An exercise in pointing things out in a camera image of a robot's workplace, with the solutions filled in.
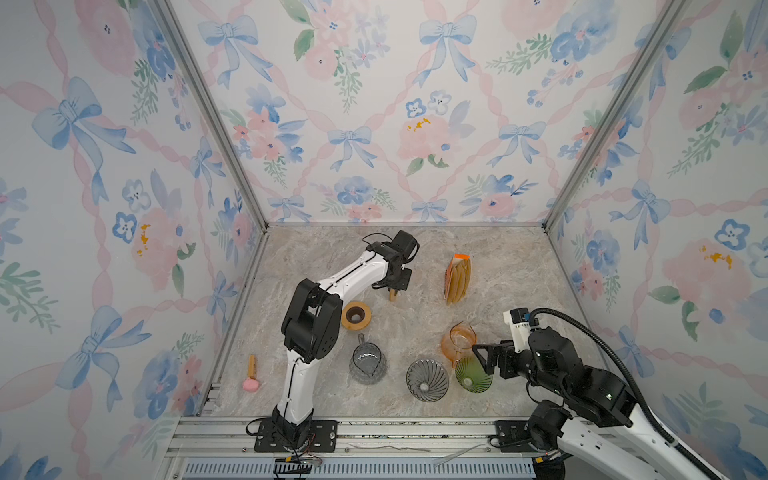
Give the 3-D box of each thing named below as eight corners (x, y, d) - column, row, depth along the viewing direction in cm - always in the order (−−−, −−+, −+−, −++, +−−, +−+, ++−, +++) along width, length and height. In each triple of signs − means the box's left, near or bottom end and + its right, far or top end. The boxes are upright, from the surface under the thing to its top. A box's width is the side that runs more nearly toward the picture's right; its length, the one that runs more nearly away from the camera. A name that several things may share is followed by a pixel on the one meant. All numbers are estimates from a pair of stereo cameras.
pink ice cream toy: (246, 394, 82) (242, 391, 80) (244, 362, 88) (240, 358, 86) (259, 389, 83) (256, 386, 81) (256, 358, 89) (253, 354, 86)
